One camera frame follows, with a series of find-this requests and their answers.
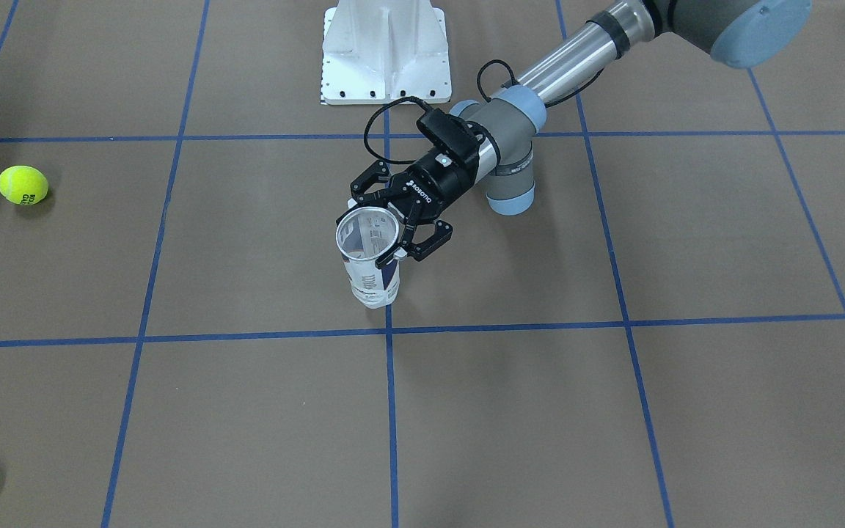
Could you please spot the blue tape line crosswise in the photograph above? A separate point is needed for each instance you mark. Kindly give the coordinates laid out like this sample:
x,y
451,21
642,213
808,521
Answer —
x,y
493,328

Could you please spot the blue tape line lengthwise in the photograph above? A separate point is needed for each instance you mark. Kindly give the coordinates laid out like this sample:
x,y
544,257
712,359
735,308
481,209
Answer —
x,y
392,420

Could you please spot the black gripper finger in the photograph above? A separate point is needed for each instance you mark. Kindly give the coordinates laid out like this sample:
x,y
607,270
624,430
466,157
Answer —
x,y
378,186
421,230

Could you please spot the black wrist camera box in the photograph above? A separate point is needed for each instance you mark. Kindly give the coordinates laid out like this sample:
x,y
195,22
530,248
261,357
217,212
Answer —
x,y
458,139

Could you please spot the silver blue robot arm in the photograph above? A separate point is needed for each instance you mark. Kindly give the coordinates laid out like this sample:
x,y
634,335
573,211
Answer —
x,y
738,34

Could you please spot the brown paper table cover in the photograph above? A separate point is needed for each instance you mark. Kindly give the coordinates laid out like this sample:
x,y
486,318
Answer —
x,y
194,181

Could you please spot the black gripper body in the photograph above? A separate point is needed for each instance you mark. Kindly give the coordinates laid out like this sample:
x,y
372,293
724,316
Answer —
x,y
435,183

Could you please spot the clear tennis ball can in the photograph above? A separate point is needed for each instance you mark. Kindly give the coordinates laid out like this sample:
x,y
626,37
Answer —
x,y
363,235

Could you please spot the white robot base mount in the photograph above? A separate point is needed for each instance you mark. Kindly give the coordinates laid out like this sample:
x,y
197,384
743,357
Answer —
x,y
375,52

